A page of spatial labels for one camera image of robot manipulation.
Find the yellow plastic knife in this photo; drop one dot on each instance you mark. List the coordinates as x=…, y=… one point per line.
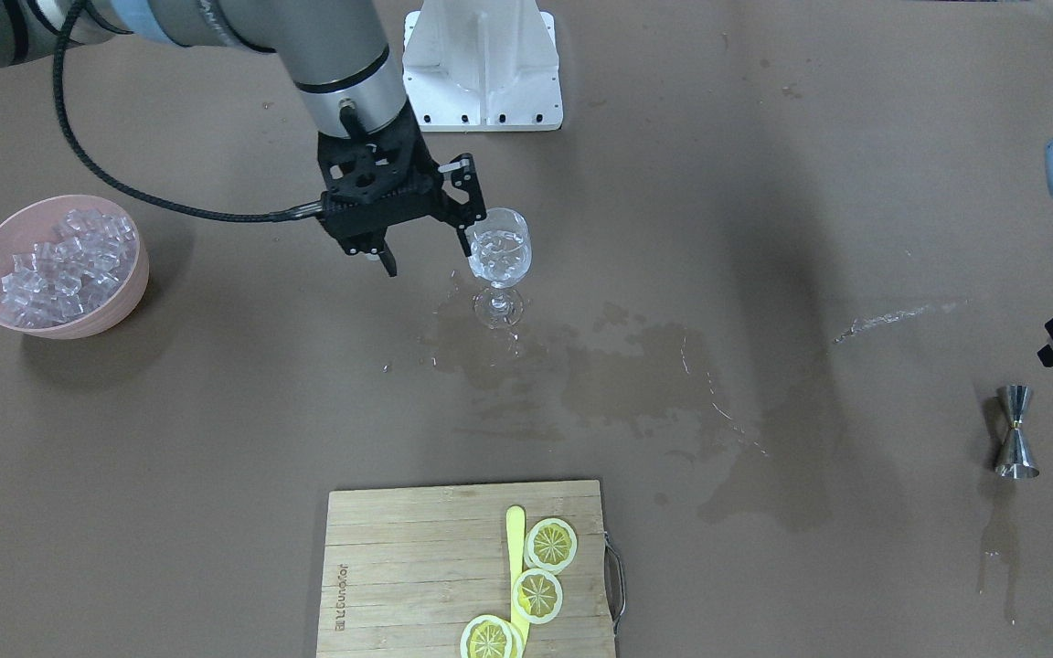
x=515, y=532

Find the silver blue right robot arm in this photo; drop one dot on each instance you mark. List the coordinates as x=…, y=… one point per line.
x=332, y=51

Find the wooden cutting board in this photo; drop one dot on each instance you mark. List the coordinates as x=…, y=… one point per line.
x=405, y=569

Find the lemon slice middle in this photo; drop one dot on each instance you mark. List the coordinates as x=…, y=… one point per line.
x=537, y=596

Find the clear wine glass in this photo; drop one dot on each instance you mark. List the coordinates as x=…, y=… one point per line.
x=501, y=257

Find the pile of ice cubes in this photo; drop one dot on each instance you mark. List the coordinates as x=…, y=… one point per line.
x=60, y=281

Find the pink bowl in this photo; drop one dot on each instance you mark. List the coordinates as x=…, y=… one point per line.
x=35, y=223

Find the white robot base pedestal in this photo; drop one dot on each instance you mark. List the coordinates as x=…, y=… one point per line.
x=482, y=66

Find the steel double jigger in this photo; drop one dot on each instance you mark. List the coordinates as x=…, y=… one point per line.
x=1014, y=458

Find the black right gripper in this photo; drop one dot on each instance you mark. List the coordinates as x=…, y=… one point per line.
x=463, y=187

